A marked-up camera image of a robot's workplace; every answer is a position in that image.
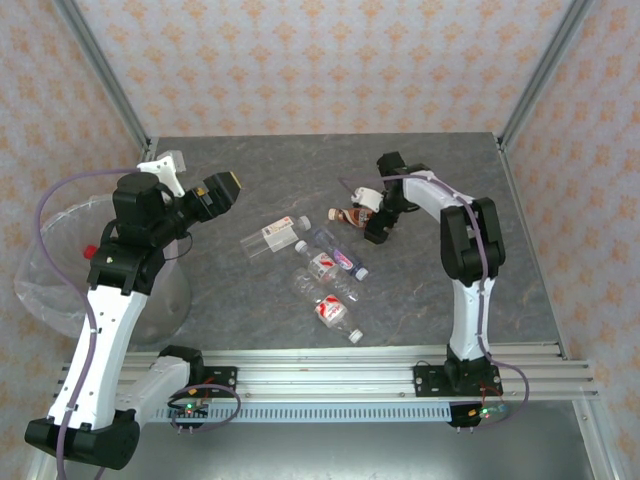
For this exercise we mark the brown chocolate drink bottle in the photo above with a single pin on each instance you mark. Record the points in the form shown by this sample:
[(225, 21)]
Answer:
[(350, 216)]

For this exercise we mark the clear bottle purple label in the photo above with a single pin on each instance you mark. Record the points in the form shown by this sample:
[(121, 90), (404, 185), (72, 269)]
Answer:
[(342, 259)]

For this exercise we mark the clear bottle red white label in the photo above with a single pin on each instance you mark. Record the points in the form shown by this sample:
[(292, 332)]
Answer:
[(322, 265), (330, 307)]

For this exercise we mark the clear bottle red cap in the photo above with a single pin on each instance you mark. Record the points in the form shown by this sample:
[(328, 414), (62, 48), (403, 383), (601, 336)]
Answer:
[(90, 251)]

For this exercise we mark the square clear bottle white label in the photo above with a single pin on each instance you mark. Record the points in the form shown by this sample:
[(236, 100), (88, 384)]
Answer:
[(275, 235)]

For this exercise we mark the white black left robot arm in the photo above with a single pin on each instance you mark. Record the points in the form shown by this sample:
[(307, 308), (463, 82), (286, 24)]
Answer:
[(100, 350)]

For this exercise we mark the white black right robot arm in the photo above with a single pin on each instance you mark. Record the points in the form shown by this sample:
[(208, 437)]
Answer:
[(467, 320)]

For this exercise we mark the small circuit board with LEDs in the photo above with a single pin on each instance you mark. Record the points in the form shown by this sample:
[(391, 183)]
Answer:
[(487, 412), (192, 410)]

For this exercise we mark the grey metal lower panel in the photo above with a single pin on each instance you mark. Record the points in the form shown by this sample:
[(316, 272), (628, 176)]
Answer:
[(325, 450)]

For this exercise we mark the aluminium table side rail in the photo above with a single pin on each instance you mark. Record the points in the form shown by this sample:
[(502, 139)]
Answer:
[(150, 150), (530, 240)]

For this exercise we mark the long aluminium base rail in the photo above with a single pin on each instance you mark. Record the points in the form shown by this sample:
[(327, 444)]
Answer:
[(325, 375)]

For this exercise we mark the aluminium frame post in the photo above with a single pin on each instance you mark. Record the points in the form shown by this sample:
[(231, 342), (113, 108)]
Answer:
[(102, 65), (547, 65)]

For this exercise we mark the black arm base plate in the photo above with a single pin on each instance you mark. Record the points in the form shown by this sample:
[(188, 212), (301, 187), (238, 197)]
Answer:
[(222, 380), (425, 380)]

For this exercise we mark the aluminium lower frame bar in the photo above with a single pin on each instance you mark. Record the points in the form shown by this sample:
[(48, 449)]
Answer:
[(597, 440)]

